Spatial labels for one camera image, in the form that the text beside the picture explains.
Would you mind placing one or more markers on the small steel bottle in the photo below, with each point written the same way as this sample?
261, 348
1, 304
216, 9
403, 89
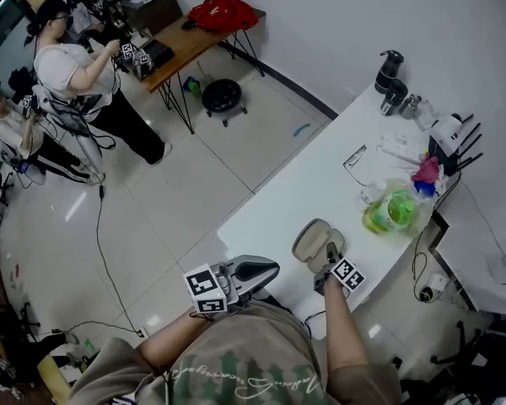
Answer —
410, 107

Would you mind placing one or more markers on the person's right forearm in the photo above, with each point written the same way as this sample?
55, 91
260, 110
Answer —
346, 331

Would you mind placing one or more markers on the person's left forearm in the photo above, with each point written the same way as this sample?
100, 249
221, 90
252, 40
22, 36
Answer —
168, 344

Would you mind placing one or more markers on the black cabinet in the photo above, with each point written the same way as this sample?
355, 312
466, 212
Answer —
152, 11

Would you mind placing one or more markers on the tall black water bottle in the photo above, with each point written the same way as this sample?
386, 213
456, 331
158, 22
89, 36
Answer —
389, 72

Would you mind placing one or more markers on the green and blue toy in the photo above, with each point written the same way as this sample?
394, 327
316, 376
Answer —
192, 87

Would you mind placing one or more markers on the small black box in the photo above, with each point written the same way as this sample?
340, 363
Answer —
158, 53

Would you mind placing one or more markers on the small clear bottle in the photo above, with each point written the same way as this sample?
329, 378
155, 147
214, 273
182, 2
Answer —
369, 194

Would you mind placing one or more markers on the clear plastic packet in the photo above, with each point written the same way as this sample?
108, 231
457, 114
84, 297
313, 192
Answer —
426, 116

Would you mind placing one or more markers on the white wall notice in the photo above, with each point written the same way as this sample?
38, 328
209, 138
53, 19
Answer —
502, 268

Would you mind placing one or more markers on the beige glasses case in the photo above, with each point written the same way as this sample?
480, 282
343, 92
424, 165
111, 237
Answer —
316, 243

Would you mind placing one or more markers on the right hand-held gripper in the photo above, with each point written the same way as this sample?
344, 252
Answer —
348, 274

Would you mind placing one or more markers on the round floor socket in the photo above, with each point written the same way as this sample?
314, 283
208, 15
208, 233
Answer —
427, 294

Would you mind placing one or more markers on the pink cloth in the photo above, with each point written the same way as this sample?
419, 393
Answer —
426, 169

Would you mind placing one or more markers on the black-framed eyeglasses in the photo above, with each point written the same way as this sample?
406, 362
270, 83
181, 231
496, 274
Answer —
356, 156

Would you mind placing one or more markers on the black round stool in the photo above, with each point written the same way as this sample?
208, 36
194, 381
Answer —
221, 95

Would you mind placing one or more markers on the green bottle in plastic bag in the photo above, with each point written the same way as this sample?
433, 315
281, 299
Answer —
421, 217

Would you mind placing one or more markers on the white power strip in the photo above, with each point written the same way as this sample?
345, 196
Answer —
400, 148

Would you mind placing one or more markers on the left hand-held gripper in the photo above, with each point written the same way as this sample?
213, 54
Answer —
204, 287

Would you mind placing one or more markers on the white socket box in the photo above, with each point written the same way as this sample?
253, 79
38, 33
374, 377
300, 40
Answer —
438, 281

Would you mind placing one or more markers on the wooden table black legs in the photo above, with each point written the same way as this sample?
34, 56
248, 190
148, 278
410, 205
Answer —
185, 53

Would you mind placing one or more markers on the black and white box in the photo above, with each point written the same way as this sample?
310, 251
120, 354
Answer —
445, 142

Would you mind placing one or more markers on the black computer mouse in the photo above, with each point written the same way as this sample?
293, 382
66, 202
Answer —
189, 24

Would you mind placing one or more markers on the black office chair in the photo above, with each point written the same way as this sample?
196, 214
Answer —
476, 344

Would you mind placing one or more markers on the red bag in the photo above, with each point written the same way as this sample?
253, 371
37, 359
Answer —
223, 13

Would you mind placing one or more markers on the black tumbler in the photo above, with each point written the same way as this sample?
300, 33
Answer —
394, 97

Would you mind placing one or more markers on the person's beige printed shirt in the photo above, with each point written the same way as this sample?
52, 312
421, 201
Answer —
236, 361

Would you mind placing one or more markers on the blue cloth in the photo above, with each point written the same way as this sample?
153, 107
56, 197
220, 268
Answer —
425, 188

